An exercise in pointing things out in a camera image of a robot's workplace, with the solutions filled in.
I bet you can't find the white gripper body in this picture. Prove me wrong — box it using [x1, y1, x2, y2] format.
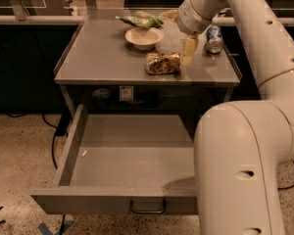
[176, 0, 212, 35]

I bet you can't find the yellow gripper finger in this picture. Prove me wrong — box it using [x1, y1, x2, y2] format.
[160, 9, 178, 21]
[180, 35, 199, 67]

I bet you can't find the orange soda can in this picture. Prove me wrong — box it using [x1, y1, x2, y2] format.
[146, 52, 180, 75]

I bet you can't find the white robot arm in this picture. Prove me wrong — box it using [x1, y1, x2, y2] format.
[176, 0, 294, 235]

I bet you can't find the blue soda can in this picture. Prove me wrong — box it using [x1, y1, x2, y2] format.
[205, 25, 223, 54]

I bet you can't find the grey cabinet counter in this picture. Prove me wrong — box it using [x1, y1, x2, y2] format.
[55, 9, 241, 118]

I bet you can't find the grey open drawer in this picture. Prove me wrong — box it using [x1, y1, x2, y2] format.
[30, 106, 197, 215]

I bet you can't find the green chip bag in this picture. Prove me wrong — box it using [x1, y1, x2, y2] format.
[116, 11, 164, 28]

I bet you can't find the white bowl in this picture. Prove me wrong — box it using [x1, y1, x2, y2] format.
[124, 27, 164, 51]

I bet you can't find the white label sticker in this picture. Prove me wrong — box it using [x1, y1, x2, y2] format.
[120, 86, 133, 102]

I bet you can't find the blue floor tape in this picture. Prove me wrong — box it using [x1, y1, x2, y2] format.
[38, 220, 74, 235]

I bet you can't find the black floor cable left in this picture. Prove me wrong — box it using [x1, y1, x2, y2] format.
[6, 113, 70, 170]

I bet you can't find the black drawer handle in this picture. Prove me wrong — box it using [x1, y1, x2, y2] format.
[129, 200, 167, 214]

